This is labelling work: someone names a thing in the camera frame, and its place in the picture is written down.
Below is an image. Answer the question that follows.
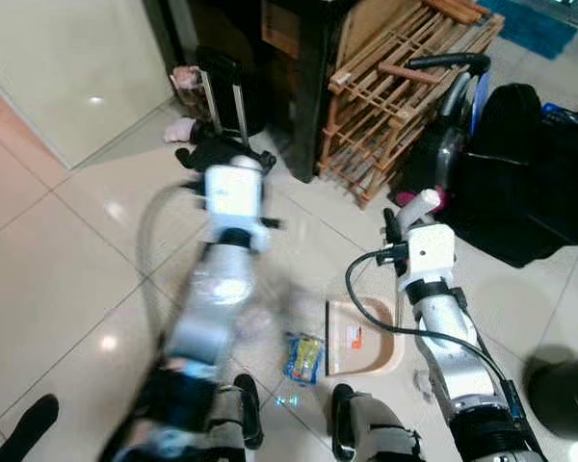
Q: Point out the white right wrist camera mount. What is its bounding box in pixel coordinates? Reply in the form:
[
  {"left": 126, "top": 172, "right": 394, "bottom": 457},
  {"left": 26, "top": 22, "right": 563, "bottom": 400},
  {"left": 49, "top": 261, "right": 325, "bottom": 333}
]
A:
[{"left": 405, "top": 223, "right": 460, "bottom": 286}]

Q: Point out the grey black robot leg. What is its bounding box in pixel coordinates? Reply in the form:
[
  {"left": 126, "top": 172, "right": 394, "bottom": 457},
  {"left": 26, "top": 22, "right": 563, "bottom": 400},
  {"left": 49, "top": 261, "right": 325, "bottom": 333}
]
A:
[
  {"left": 328, "top": 383, "right": 427, "bottom": 462},
  {"left": 210, "top": 372, "right": 265, "bottom": 462}
]

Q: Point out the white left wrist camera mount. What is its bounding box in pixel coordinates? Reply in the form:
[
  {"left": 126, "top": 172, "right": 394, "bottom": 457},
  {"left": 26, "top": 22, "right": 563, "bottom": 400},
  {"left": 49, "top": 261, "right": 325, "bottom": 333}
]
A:
[{"left": 202, "top": 164, "right": 271, "bottom": 253}]

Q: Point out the blue floor mat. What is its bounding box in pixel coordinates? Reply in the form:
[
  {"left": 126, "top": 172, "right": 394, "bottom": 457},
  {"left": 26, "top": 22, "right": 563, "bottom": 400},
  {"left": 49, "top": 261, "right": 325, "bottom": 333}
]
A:
[{"left": 480, "top": 0, "right": 578, "bottom": 61}]

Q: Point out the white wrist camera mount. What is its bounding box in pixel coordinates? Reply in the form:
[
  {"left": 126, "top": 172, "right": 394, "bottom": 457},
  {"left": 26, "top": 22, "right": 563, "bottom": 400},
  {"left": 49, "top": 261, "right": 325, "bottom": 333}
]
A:
[
  {"left": 202, "top": 164, "right": 271, "bottom": 253},
  {"left": 405, "top": 223, "right": 460, "bottom": 286}
]

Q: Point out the black left robot foot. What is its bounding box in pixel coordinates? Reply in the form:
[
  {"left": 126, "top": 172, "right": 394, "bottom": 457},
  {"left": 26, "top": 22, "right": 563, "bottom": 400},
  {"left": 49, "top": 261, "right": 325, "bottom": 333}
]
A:
[{"left": 0, "top": 393, "right": 61, "bottom": 462}]

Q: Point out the black trolley suitcase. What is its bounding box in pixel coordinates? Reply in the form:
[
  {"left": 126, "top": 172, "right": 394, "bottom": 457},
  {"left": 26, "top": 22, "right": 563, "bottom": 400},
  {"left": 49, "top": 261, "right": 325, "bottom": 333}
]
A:
[{"left": 191, "top": 46, "right": 268, "bottom": 138}]

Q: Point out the large black bag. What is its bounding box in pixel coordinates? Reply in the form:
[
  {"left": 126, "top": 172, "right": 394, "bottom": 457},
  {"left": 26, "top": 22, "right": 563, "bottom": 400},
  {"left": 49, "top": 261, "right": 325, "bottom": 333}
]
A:
[{"left": 451, "top": 83, "right": 578, "bottom": 270}]

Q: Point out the blue yellow snack wrapper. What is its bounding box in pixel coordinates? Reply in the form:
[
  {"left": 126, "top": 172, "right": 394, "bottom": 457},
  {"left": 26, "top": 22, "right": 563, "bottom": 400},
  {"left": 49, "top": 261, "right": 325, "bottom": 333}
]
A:
[{"left": 283, "top": 332, "right": 327, "bottom": 387}]

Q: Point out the brown wooden slatted rack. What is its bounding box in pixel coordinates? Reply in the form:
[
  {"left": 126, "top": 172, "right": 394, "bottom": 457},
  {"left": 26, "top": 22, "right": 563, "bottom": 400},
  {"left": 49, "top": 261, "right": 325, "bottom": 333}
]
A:
[{"left": 317, "top": 0, "right": 507, "bottom": 210}]

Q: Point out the grey black right robot leg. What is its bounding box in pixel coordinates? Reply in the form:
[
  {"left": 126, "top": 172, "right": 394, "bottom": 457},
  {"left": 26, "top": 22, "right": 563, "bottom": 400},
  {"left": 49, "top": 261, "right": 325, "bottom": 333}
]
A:
[{"left": 328, "top": 383, "right": 427, "bottom": 462}]

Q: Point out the black grey vacuum cleaner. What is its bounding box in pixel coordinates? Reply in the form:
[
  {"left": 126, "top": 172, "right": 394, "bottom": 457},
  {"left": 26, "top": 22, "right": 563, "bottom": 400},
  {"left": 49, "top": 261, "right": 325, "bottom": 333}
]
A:
[{"left": 397, "top": 52, "right": 493, "bottom": 209}]

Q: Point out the brown cardboard box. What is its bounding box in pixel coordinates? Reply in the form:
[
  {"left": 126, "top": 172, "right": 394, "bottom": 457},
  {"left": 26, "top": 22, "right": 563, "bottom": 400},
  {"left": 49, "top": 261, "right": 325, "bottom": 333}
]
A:
[{"left": 261, "top": 0, "right": 302, "bottom": 59}]

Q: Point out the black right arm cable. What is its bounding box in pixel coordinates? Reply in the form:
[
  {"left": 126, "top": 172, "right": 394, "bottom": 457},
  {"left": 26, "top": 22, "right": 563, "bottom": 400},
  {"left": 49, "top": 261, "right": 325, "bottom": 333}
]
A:
[{"left": 344, "top": 245, "right": 523, "bottom": 429}]

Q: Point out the pink slipper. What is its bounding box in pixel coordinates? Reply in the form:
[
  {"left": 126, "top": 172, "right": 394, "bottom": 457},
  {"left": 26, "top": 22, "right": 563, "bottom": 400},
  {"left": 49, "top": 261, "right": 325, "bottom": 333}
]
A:
[
  {"left": 170, "top": 64, "right": 205, "bottom": 94},
  {"left": 163, "top": 116, "right": 201, "bottom": 144}
]

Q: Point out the blue flat board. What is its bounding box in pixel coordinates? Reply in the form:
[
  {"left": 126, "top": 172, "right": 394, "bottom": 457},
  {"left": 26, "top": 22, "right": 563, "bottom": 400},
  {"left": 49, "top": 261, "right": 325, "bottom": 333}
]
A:
[{"left": 470, "top": 71, "right": 493, "bottom": 136}]

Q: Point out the grey black left robot leg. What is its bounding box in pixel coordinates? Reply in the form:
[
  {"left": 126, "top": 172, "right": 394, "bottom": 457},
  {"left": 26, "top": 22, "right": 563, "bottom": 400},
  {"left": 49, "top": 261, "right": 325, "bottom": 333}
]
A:
[{"left": 210, "top": 372, "right": 265, "bottom": 462}]

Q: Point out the black round trash bin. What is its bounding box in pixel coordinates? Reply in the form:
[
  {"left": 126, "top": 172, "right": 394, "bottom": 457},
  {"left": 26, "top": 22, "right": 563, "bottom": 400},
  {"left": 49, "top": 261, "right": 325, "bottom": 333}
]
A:
[{"left": 526, "top": 352, "right": 578, "bottom": 444}]

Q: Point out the dark wooden cabinet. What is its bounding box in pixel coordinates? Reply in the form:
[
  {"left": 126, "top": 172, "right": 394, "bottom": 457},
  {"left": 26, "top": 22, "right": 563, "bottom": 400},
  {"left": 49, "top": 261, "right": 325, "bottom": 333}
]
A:
[{"left": 141, "top": 0, "right": 367, "bottom": 186}]

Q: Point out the grey left arm cable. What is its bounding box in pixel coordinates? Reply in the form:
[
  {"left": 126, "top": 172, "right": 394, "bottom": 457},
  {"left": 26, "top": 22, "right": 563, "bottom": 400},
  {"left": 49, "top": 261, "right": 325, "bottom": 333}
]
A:
[{"left": 138, "top": 181, "right": 211, "bottom": 299}]

